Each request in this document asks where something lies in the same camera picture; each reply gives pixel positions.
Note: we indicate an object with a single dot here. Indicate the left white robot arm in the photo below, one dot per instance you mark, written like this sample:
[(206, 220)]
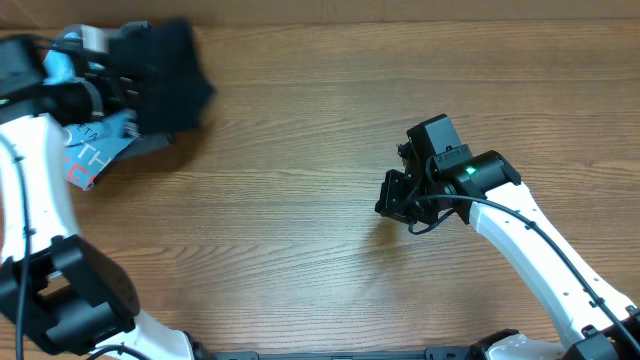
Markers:
[(60, 291)]

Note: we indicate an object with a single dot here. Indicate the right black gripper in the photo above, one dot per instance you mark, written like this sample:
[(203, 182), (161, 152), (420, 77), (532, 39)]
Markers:
[(393, 206)]

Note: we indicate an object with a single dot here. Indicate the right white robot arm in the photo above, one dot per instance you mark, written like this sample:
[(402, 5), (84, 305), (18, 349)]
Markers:
[(593, 319)]

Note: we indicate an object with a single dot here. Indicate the black t-shirt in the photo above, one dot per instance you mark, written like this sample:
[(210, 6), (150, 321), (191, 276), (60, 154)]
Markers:
[(168, 88)]

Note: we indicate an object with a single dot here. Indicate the light blue printed t-shirt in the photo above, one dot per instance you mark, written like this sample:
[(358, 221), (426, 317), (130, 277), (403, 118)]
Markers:
[(89, 147)]

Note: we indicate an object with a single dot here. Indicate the grey folded t-shirt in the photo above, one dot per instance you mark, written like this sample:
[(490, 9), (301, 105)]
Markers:
[(144, 144)]

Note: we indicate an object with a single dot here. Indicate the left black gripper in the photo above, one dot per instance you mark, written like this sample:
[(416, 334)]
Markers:
[(106, 77)]

